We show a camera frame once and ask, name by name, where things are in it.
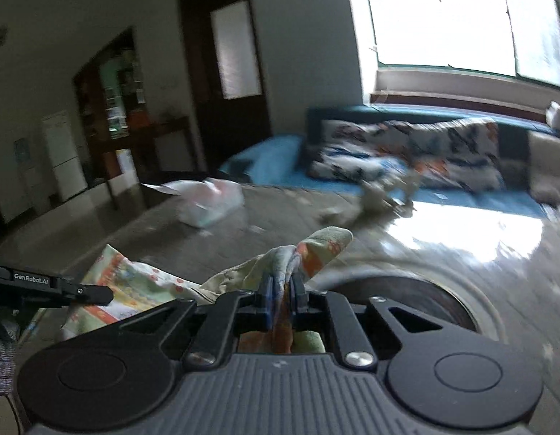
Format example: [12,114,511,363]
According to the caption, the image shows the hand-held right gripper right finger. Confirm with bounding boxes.
[289,275,462,369]

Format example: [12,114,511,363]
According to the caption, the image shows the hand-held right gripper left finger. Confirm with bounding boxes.
[119,276,274,368]

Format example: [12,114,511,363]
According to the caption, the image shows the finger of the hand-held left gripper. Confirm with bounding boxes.
[58,280,114,307]

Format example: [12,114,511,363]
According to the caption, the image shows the colourful printed children's shirt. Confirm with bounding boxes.
[63,227,354,354]

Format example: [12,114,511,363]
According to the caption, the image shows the person's left forearm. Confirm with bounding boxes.
[0,319,16,399]

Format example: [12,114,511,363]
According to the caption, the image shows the white tissue pack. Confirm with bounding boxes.
[141,179,245,228]

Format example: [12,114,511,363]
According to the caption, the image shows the round glass turntable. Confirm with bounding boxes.
[307,263,507,340]

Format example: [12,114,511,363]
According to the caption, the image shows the beige plush rabbit toy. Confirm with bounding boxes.
[318,170,421,225]

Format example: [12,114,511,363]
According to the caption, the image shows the white refrigerator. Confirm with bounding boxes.
[41,109,88,202]

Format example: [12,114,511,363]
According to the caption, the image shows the teal sofa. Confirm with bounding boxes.
[219,106,560,218]

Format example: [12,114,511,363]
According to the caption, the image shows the butterfly print cushion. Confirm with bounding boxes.
[398,118,505,191]
[307,120,414,182]

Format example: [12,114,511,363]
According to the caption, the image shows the dark wooden console table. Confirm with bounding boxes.
[87,115,192,211]

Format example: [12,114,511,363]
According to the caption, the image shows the dark wooden display cabinet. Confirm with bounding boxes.
[73,27,147,182]

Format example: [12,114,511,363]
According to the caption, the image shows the dark wooden door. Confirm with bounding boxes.
[178,0,274,173]

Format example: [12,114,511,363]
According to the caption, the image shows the plain grey cushion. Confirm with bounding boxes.
[529,131,560,202]

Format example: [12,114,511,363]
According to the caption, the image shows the green framed window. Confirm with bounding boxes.
[348,0,560,91]

